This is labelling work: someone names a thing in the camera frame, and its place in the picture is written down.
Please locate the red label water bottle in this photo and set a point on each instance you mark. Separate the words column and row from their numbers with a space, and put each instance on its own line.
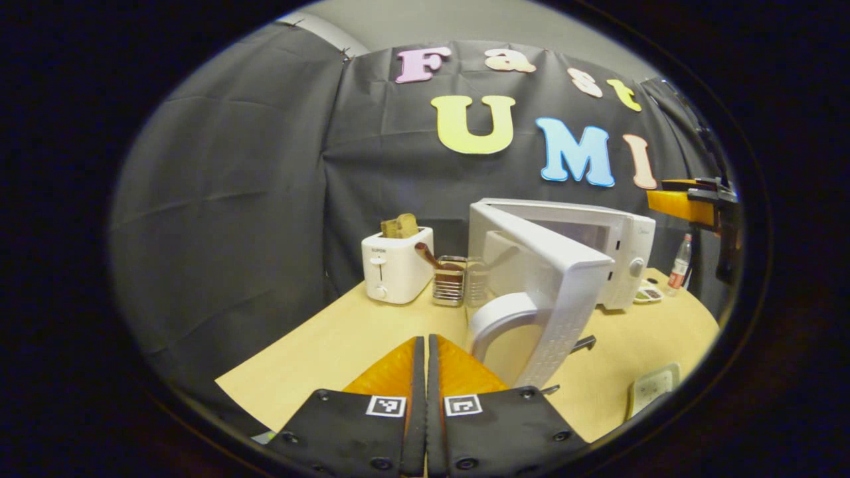
column 679, row 269

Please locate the pale rectangular tray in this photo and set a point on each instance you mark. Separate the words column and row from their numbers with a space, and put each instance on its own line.
column 654, row 390

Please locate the brown bread slice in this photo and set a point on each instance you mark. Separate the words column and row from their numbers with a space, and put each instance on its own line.
column 400, row 227

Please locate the metal mesh utensil holder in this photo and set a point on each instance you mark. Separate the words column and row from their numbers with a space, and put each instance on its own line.
column 449, row 285

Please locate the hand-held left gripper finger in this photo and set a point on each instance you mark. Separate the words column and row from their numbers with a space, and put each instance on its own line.
column 433, row 411
column 417, row 411

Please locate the white toaster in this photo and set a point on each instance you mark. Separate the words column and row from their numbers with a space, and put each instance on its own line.
column 395, row 265

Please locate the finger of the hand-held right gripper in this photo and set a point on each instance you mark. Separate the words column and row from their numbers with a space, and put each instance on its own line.
column 677, row 207

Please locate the black backdrop cloth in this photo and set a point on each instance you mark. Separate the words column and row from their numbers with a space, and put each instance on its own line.
column 232, row 199

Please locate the white divided bean dish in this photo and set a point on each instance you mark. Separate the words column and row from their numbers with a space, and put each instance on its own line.
column 648, row 294

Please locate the wooden spoon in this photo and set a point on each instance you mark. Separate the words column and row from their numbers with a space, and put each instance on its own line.
column 431, row 257

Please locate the white microwave oven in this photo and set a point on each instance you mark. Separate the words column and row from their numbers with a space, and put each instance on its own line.
column 631, row 239

